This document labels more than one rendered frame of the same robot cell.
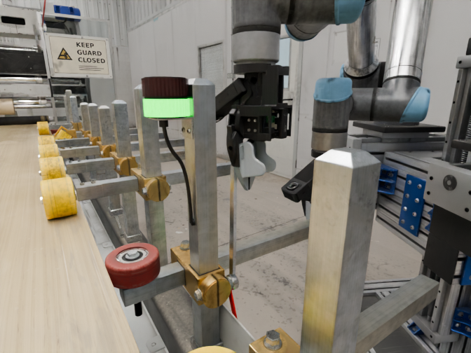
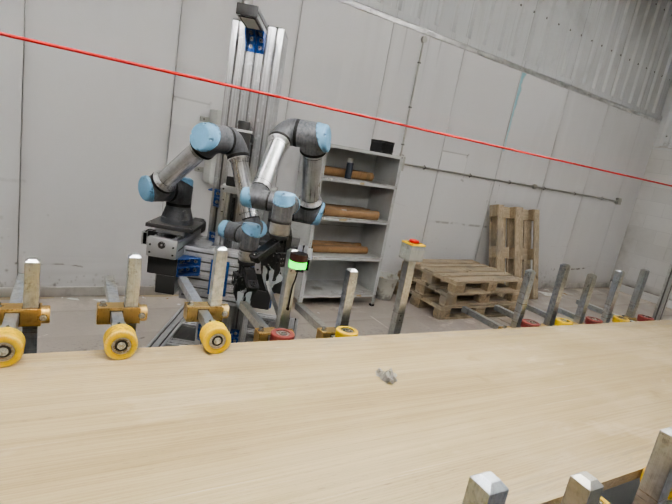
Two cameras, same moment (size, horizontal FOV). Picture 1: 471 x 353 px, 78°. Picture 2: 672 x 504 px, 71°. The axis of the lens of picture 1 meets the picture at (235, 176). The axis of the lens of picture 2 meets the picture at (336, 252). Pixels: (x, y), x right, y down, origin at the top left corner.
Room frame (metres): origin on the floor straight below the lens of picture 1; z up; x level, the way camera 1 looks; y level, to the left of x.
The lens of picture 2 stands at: (0.21, 1.60, 1.53)
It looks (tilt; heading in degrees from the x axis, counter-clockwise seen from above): 12 degrees down; 273
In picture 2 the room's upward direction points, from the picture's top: 10 degrees clockwise
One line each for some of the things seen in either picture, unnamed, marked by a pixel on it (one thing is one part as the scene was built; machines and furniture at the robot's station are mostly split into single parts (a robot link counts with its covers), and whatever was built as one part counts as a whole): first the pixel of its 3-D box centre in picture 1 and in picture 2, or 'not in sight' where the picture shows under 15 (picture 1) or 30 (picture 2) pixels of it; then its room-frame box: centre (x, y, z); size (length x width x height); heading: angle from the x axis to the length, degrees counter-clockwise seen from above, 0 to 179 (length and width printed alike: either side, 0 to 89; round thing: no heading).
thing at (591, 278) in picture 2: not in sight; (579, 315); (-1.03, -0.91, 0.88); 0.04 x 0.04 x 0.48; 33
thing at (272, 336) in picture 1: (272, 338); not in sight; (0.28, -0.04, 0.87); 0.02 x 0.02 x 0.01
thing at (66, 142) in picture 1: (110, 139); not in sight; (1.33, 0.57, 0.95); 0.50 x 0.04 x 0.04; 123
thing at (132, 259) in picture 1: (135, 284); (280, 347); (0.40, 0.16, 0.85); 0.08 x 0.08 x 0.11
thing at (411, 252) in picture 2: not in sight; (411, 251); (0.00, -0.23, 1.18); 0.07 x 0.07 x 0.08; 33
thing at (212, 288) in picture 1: (197, 273); (274, 336); (0.45, 0.07, 0.85); 0.14 x 0.06 x 0.05; 33
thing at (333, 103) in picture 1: (331, 104); (249, 236); (0.65, -0.21, 1.12); 0.09 x 0.08 x 0.11; 152
